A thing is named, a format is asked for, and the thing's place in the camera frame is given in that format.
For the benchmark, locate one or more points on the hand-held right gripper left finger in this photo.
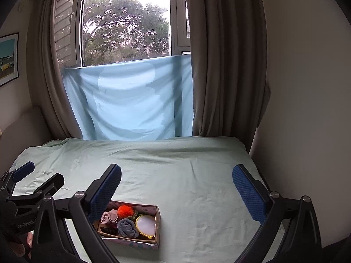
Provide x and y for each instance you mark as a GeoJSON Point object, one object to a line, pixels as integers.
{"type": "Point", "coordinates": [105, 191]}

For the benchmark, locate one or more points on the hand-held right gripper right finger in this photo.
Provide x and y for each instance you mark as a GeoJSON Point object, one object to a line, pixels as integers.
{"type": "Point", "coordinates": [251, 191]}

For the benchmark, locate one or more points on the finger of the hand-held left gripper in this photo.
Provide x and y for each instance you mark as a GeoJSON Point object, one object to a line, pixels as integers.
{"type": "Point", "coordinates": [23, 169]}
{"type": "Point", "coordinates": [53, 183]}

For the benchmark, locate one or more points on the pink cloth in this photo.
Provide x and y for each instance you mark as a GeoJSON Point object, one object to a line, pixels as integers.
{"type": "Point", "coordinates": [108, 217]}

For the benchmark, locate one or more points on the orange fluffy pom-pom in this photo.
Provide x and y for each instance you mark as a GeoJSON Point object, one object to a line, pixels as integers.
{"type": "Point", "coordinates": [125, 211]}

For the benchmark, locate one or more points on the dark patterned cloth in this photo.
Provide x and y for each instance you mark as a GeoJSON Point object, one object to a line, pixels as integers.
{"type": "Point", "coordinates": [108, 229]}

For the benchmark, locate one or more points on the grey towel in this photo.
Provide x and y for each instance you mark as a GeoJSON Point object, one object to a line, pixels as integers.
{"type": "Point", "coordinates": [127, 228]}

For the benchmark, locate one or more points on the yellow-rimmed white mesh pouch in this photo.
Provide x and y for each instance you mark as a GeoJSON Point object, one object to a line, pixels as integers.
{"type": "Point", "coordinates": [146, 226]}

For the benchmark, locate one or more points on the brown cardboard box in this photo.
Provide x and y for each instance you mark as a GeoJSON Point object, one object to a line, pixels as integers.
{"type": "Point", "coordinates": [153, 224]}

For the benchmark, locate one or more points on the green soft item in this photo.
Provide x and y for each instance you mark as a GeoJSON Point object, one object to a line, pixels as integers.
{"type": "Point", "coordinates": [137, 214]}

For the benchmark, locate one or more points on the person's left hand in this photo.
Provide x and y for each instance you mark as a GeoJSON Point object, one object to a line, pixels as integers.
{"type": "Point", "coordinates": [28, 241]}

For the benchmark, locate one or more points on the beige padded headboard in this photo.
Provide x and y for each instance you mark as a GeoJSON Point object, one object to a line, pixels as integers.
{"type": "Point", "coordinates": [24, 126]}

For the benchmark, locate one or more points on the pale green bed sheet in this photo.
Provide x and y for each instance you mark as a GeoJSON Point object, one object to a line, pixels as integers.
{"type": "Point", "coordinates": [178, 169]}

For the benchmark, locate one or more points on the light blue hanging sheet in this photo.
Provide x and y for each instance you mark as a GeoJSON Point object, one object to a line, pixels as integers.
{"type": "Point", "coordinates": [129, 101]}

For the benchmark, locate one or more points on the beige curtain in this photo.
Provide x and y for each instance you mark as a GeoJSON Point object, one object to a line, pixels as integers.
{"type": "Point", "coordinates": [227, 60]}
{"type": "Point", "coordinates": [46, 60]}

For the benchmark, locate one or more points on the window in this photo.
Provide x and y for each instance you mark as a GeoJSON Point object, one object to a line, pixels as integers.
{"type": "Point", "coordinates": [123, 19]}

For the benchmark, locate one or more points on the framed wall picture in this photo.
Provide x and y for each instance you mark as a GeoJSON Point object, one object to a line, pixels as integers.
{"type": "Point", "coordinates": [8, 57]}

